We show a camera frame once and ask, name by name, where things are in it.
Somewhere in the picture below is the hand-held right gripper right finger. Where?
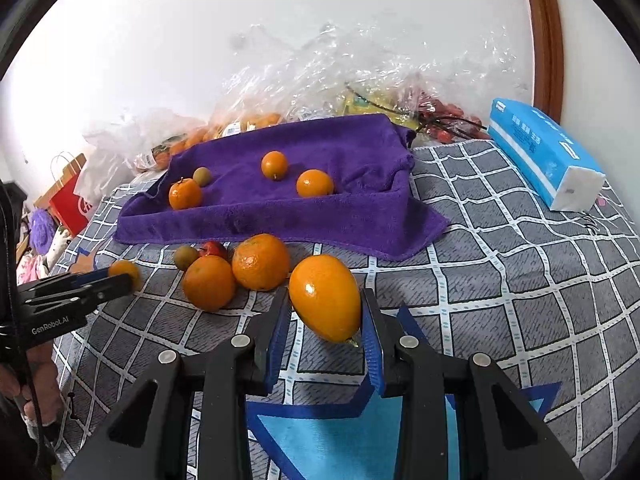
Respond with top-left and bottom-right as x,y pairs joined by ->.
361,287 -> 586,480

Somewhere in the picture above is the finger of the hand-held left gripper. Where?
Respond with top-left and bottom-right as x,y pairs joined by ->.
20,267 -> 113,295
25,280 -> 137,311

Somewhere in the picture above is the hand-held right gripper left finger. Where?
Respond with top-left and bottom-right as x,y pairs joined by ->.
62,287 -> 293,480

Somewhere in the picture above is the small orange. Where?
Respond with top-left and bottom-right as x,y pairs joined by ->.
261,151 -> 289,180
108,260 -> 143,292
296,169 -> 335,198
289,254 -> 362,345

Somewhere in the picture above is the large orange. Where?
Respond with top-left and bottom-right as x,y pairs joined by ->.
231,233 -> 291,291
181,255 -> 237,312

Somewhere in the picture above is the small red fruit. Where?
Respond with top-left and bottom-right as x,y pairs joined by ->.
199,240 -> 229,262

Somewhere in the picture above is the mandarin with stem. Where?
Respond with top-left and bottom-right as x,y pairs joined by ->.
168,177 -> 203,211

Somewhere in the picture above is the purple towel covered tray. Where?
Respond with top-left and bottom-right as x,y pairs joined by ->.
112,114 -> 451,262

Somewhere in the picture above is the person's left hand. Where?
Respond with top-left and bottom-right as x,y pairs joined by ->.
0,347 -> 63,431

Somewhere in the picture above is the white spotted cloth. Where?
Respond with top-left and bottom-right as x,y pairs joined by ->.
45,227 -> 68,266

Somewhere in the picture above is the pink cloth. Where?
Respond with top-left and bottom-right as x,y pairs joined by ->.
16,255 -> 51,286

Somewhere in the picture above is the purple plush toy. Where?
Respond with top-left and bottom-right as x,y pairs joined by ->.
27,208 -> 56,256

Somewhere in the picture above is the red paper bag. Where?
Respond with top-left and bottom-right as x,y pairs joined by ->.
47,152 -> 96,238

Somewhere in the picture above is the brown paper bag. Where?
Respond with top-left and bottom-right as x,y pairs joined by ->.
34,152 -> 87,211

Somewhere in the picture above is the white plastic bag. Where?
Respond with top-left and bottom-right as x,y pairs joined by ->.
75,110 -> 198,211

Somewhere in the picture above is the grey checkered star blanket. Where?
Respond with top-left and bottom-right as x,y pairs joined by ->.
50,140 -> 640,480

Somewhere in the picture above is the labelled clear bag of oranges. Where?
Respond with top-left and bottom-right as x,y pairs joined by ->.
207,110 -> 286,143

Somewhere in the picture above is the clear bag of yellow fruit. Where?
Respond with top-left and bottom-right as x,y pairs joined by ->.
340,85 -> 421,128

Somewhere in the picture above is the clear bag of red tomatoes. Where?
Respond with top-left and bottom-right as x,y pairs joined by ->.
415,90 -> 493,143

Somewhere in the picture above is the blue tissue pack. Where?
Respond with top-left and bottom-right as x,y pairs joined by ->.
487,97 -> 606,211

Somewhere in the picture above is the crumpled clear plastic wrap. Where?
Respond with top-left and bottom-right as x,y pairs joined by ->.
220,22 -> 531,126

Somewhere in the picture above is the black elastic cord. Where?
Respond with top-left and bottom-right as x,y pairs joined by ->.
345,85 -> 491,141

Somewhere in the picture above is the brown wooden door frame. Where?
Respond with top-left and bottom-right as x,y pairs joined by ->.
517,0 -> 566,126

